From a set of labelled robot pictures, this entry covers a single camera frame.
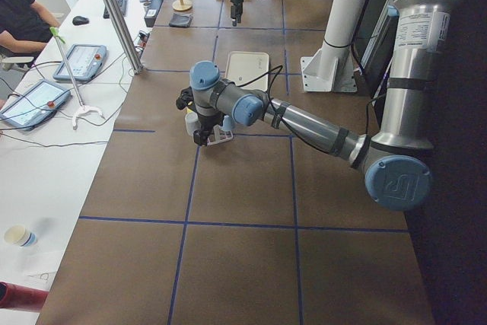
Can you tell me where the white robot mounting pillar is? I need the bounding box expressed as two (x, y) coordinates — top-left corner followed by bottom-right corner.
(301, 0), (365, 93)

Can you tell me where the paper cup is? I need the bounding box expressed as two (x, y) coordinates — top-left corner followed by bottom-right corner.
(4, 225), (37, 247)

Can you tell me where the light blue plastic cup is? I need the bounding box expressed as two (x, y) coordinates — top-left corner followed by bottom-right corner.
(221, 115), (235, 132)

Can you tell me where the aluminium frame post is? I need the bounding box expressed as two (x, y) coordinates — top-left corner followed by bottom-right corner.
(103, 0), (143, 75)

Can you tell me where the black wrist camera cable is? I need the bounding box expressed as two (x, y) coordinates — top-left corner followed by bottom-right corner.
(235, 65), (285, 113)

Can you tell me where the seated person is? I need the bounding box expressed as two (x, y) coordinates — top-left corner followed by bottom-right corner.
(1, 0), (60, 57)

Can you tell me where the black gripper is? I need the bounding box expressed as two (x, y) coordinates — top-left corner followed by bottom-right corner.
(231, 0), (243, 27)
(193, 113), (224, 146)

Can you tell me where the cream rectangular tray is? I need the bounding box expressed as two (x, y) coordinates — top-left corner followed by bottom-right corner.
(225, 51), (269, 91)

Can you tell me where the red cylinder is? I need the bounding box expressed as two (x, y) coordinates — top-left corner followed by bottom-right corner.
(1, 282), (49, 312)

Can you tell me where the lower teach pendant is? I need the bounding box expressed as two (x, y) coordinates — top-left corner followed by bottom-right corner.
(1, 79), (71, 130)

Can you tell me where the white cup drying rack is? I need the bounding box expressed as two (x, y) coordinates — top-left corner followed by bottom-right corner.
(207, 125), (234, 146)

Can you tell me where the folded grey cloth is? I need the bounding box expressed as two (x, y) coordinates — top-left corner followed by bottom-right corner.
(168, 13), (193, 28)

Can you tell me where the black box with label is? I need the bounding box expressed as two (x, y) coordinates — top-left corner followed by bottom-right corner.
(142, 0), (163, 27)

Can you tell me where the black computer mouse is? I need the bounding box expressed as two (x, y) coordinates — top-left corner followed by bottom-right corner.
(72, 16), (90, 26)

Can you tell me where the upper teach pendant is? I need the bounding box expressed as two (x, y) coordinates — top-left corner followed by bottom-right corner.
(61, 44), (107, 83)

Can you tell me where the teach pendant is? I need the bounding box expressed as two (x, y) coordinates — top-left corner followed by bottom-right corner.
(1, 79), (71, 130)
(61, 44), (107, 83)

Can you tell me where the reacher grabber tool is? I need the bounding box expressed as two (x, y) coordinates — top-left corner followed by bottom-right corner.
(49, 27), (104, 130)

